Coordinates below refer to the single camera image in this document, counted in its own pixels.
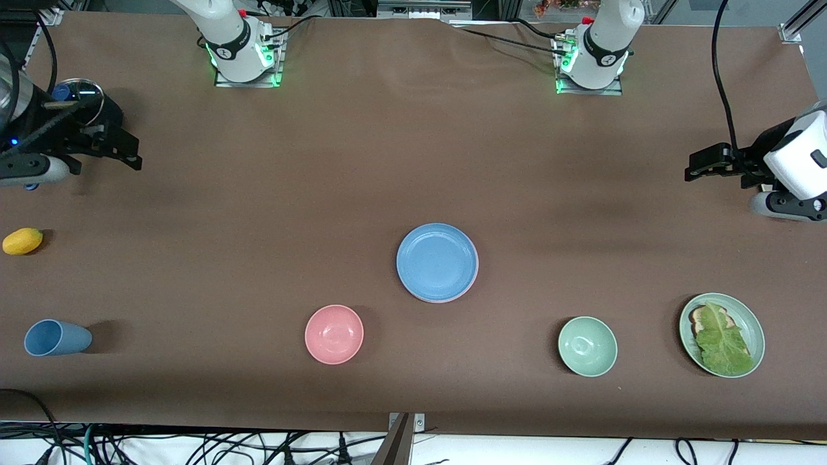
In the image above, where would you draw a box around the blue plate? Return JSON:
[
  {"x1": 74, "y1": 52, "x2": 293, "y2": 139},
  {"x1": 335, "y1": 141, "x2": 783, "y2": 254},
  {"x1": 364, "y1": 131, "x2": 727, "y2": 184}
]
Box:
[{"x1": 396, "y1": 223, "x2": 479, "y2": 303}]

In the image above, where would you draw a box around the pink plate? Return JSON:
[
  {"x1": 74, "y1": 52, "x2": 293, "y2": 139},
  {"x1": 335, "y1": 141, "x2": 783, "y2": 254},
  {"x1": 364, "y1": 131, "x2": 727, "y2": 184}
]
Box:
[{"x1": 404, "y1": 258, "x2": 480, "y2": 305}]

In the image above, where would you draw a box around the blue pot with glass lid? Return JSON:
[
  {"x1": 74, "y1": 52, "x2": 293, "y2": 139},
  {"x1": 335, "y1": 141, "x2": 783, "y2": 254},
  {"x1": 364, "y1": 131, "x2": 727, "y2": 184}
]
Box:
[{"x1": 52, "y1": 77, "x2": 124, "y2": 147}]

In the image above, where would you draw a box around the yellow lemon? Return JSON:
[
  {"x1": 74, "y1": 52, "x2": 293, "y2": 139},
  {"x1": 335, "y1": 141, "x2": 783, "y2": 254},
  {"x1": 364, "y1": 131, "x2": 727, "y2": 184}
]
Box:
[{"x1": 2, "y1": 227, "x2": 44, "y2": 256}]

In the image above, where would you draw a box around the toast slice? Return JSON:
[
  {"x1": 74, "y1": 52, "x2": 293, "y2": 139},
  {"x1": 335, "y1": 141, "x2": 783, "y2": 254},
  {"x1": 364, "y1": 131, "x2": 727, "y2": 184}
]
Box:
[{"x1": 689, "y1": 305, "x2": 734, "y2": 336}]

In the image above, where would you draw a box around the green plate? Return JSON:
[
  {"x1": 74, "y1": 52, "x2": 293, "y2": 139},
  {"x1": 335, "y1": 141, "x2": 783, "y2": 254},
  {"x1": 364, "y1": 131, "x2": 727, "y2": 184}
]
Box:
[{"x1": 678, "y1": 293, "x2": 766, "y2": 379}]

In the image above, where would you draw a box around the green lettuce leaf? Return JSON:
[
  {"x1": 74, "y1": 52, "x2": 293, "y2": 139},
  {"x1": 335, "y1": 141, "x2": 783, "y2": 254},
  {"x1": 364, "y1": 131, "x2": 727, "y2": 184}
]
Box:
[{"x1": 695, "y1": 301, "x2": 755, "y2": 377}]

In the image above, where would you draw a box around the blue cup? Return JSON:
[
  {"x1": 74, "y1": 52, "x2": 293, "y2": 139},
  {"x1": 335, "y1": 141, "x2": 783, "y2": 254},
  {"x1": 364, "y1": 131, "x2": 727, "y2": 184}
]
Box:
[{"x1": 24, "y1": 319, "x2": 93, "y2": 357}]

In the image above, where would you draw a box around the small green bowl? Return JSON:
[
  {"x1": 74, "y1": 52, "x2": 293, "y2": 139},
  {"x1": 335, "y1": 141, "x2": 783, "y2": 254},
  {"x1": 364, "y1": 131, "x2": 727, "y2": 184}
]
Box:
[{"x1": 558, "y1": 316, "x2": 618, "y2": 378}]

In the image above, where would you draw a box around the small pink bowl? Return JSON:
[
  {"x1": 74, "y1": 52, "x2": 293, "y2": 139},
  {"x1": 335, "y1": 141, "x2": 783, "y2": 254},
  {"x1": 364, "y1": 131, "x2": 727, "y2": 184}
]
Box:
[{"x1": 304, "y1": 304, "x2": 364, "y2": 366}]

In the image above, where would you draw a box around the grey power strip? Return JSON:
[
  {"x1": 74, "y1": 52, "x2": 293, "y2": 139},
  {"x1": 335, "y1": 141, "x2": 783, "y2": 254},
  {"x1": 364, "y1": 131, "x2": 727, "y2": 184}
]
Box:
[{"x1": 377, "y1": 0, "x2": 474, "y2": 20}]

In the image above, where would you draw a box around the dark angled bar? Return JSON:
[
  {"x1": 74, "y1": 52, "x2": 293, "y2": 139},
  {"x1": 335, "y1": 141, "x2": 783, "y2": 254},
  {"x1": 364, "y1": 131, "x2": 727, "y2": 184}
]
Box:
[{"x1": 372, "y1": 413, "x2": 414, "y2": 465}]

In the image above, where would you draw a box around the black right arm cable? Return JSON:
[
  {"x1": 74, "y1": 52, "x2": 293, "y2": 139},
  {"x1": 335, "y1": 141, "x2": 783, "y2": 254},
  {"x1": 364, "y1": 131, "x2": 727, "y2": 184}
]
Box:
[{"x1": 0, "y1": 10, "x2": 88, "y2": 156}]

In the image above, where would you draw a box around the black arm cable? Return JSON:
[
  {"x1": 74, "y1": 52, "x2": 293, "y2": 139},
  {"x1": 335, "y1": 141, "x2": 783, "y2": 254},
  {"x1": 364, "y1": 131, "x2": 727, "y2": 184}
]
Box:
[
  {"x1": 0, "y1": 10, "x2": 88, "y2": 156},
  {"x1": 712, "y1": 0, "x2": 744, "y2": 152}
]

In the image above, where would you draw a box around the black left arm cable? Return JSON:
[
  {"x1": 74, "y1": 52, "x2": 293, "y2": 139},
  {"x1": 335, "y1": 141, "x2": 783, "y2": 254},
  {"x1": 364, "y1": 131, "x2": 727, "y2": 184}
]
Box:
[{"x1": 712, "y1": 0, "x2": 744, "y2": 152}]

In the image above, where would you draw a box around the aluminium frame profile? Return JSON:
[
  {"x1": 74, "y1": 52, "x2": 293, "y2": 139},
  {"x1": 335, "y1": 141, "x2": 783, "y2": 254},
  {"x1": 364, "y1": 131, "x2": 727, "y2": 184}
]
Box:
[
  {"x1": 23, "y1": 0, "x2": 65, "y2": 68},
  {"x1": 779, "y1": 0, "x2": 827, "y2": 45}
]

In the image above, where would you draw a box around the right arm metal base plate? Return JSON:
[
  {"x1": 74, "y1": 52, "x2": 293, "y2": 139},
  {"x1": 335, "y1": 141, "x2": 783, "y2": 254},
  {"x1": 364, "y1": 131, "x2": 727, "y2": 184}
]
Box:
[{"x1": 215, "y1": 29, "x2": 284, "y2": 88}]

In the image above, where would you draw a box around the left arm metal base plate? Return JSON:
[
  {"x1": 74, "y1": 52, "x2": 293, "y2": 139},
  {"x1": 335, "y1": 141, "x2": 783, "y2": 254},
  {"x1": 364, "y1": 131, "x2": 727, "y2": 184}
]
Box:
[{"x1": 556, "y1": 37, "x2": 623, "y2": 97}]

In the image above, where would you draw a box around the black right base cable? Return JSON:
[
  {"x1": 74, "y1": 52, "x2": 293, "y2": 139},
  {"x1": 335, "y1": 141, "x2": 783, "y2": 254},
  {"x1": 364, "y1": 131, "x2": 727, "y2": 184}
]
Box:
[{"x1": 262, "y1": 13, "x2": 325, "y2": 47}]

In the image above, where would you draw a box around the black base cable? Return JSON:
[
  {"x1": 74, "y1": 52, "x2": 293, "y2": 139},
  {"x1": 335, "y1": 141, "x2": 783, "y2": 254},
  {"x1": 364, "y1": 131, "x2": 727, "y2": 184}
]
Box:
[
  {"x1": 509, "y1": 17, "x2": 569, "y2": 43},
  {"x1": 452, "y1": 25, "x2": 569, "y2": 56},
  {"x1": 262, "y1": 13, "x2": 325, "y2": 47}
]

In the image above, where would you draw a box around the black left base cable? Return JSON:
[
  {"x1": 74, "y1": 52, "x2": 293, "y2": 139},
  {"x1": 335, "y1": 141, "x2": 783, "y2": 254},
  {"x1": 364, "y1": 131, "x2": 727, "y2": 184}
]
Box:
[
  {"x1": 509, "y1": 17, "x2": 569, "y2": 43},
  {"x1": 452, "y1": 25, "x2": 569, "y2": 56}
]

